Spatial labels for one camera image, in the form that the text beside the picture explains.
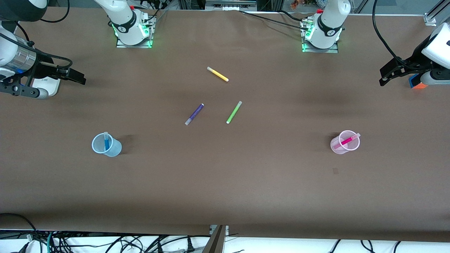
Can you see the grey power strip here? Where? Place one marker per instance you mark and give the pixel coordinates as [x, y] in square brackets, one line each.
[230, 4]

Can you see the yellow marker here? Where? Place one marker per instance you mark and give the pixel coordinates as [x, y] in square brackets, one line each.
[218, 74]

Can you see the green marker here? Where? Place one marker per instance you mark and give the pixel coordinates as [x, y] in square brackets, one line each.
[234, 112]

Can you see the pink marker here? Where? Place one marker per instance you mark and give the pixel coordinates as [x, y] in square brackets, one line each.
[348, 141]

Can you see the orange blue block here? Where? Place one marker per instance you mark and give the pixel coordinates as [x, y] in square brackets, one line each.
[416, 83]

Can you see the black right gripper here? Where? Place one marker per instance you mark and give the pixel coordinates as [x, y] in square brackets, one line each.
[45, 70]

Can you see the translucent blue cup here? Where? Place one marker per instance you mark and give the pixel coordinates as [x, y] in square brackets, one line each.
[114, 150]

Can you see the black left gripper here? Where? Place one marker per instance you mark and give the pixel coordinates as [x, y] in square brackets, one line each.
[410, 65]

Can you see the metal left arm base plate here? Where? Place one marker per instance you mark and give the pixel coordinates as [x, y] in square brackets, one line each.
[335, 49]

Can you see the white flat box device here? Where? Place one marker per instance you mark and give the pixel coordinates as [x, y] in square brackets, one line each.
[52, 86]

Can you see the blue marker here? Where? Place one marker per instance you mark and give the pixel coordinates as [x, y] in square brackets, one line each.
[106, 144]

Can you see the translucent pink cup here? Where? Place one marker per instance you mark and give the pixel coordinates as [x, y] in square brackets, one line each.
[335, 147]

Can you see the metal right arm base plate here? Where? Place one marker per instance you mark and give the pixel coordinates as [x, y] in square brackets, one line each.
[149, 38]

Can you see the purple marker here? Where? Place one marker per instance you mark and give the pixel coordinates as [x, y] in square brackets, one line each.
[194, 114]

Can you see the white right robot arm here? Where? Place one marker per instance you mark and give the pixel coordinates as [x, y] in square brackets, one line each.
[123, 17]

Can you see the metal table edge bracket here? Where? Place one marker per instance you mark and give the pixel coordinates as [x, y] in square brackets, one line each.
[218, 240]

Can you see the aluminium corner bracket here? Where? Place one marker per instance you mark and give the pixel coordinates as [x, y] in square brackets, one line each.
[430, 18]

